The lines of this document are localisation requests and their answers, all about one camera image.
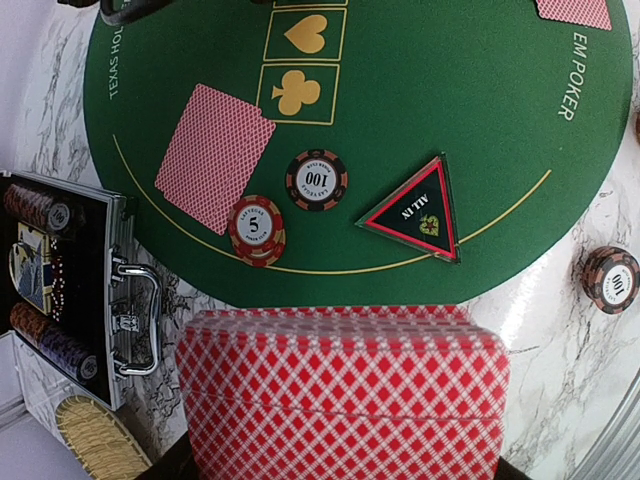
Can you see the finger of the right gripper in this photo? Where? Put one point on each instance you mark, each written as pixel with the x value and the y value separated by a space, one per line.
pixel 127 14

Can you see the red card seat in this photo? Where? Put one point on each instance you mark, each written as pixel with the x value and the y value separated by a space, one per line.
pixel 212 155
pixel 589 13

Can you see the red chips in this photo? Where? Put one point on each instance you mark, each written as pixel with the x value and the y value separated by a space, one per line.
pixel 257 231

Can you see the black triangular all-in button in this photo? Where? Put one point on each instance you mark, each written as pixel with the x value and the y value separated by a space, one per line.
pixel 419 213

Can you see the red playing card deck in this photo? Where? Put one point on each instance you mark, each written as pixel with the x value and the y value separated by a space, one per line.
pixel 409 392

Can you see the red card bottom seat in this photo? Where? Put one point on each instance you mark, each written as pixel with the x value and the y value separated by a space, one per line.
pixel 589 13

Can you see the dark brown poker chip stack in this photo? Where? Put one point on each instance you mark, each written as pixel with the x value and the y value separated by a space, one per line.
pixel 610 278

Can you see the red poker chip stack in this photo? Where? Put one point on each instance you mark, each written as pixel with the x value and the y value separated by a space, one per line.
pixel 637 126

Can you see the dark red chip row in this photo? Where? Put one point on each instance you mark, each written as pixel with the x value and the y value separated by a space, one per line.
pixel 40 209

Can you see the round green poker mat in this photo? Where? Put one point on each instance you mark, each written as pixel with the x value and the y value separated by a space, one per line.
pixel 529 112

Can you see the blue card deck in case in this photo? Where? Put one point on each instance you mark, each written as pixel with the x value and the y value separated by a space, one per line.
pixel 31 268

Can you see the red dice row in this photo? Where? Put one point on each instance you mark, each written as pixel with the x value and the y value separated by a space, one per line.
pixel 58 282

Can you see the aluminium poker chip case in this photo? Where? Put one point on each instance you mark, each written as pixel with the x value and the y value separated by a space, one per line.
pixel 112 304

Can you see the red purple chip row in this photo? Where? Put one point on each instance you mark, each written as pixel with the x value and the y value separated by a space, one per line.
pixel 69 354

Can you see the woven bamboo tray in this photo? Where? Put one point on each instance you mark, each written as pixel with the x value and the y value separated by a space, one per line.
pixel 100 442

